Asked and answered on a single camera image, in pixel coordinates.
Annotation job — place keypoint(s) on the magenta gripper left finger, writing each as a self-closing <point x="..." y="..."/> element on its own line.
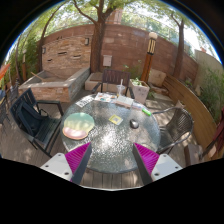
<point x="70" y="166"/>

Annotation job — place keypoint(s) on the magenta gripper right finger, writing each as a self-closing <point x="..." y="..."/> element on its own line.
<point x="153" y="166"/>

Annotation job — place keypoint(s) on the pastel mouse pad wrist rest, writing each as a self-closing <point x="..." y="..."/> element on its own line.
<point x="78" y="125"/>

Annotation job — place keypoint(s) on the grey computer mouse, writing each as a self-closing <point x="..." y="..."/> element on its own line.
<point x="134" y="124"/>

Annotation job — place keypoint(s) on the round glass patio table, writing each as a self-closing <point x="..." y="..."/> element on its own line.
<point x="112" y="144"/>

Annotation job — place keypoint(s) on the green highlighter marker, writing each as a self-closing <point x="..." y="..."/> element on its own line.
<point x="147" y="112"/>

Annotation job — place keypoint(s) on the wicker metal chair right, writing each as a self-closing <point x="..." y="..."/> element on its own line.
<point x="177" y="130"/>

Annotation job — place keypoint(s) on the yellow sticky note pad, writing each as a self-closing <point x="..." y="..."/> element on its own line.
<point x="116" y="119"/>

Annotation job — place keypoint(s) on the black slatted chair left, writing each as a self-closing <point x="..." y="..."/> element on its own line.
<point x="40" y="130"/>

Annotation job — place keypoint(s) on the stack of books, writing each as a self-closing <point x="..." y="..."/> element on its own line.
<point x="125" y="101"/>

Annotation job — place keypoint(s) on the curved wooden bench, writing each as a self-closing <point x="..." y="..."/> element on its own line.
<point x="204" y="124"/>

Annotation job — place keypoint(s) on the colourful magazine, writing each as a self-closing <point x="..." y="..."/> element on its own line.
<point x="105" y="97"/>

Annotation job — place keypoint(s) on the square concrete planter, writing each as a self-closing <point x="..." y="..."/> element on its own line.
<point x="140" y="90"/>

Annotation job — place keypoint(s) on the stone fountain basin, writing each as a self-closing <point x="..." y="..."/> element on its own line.
<point x="61" y="85"/>

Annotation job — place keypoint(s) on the plastic cup with straw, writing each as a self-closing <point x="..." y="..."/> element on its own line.
<point x="120" y="88"/>

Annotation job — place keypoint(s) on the dark wooden chair far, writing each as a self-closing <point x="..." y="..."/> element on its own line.
<point x="116" y="77"/>

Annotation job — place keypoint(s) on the tree trunk centre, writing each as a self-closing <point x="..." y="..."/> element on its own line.
<point x="99" y="26"/>

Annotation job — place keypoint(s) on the wooden lamp post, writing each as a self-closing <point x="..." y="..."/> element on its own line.
<point x="149" y="55"/>

